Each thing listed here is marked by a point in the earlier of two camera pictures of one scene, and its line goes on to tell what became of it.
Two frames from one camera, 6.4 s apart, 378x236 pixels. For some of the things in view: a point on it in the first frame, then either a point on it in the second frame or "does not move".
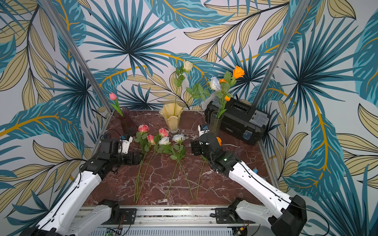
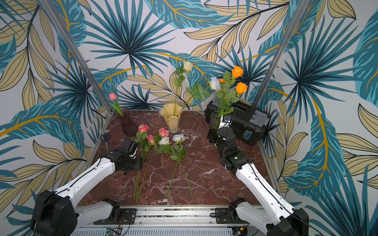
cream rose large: [188, 66] does not move
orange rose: [222, 81] does not move
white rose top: [198, 91] does not move
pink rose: [141, 141] does not move
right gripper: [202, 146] -> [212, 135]
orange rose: [219, 141] -> [240, 88]
